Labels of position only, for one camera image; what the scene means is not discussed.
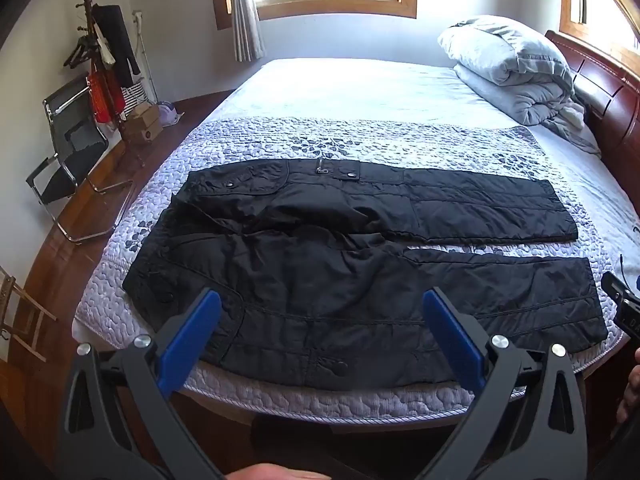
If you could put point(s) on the wooden stool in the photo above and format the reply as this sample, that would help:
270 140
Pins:
30 310

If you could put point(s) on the black chair with chrome frame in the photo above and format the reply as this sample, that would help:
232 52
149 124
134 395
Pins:
75 145

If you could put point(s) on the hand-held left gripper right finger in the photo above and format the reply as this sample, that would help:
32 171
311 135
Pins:
452 330

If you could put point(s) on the black quilted pants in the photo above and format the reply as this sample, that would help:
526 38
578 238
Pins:
320 280

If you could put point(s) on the black clothes hanger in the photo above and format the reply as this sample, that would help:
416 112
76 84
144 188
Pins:
77 52

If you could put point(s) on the grey curtain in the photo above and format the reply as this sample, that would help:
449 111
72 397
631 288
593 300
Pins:
246 20

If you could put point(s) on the red bag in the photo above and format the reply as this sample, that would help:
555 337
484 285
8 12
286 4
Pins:
102 97

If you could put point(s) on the wooden coat rack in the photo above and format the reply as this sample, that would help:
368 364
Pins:
89 15

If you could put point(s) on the grey pillow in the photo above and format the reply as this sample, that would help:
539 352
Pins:
495 42

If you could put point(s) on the red-brown wooden headboard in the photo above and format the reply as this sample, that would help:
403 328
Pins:
610 90

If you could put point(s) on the folded grey duvet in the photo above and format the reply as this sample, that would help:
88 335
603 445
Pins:
520 97

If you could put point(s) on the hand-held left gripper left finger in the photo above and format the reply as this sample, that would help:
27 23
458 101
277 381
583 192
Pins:
192 330

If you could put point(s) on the white crumpled cloth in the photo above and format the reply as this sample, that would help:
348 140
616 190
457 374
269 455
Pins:
575 125

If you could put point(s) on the black hanging garment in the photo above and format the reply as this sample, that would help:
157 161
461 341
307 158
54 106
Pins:
117 40

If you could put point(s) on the person's right hand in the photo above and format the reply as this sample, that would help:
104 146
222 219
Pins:
631 390

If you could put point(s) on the bed with grey quilted cover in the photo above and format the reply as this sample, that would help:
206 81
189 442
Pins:
350 90

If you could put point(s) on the person's left hand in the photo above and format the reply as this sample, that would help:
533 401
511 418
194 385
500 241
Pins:
275 472

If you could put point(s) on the white plastic bag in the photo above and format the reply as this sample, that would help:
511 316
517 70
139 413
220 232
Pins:
169 114

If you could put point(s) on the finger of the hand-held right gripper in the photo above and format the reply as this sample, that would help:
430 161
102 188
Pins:
614 285

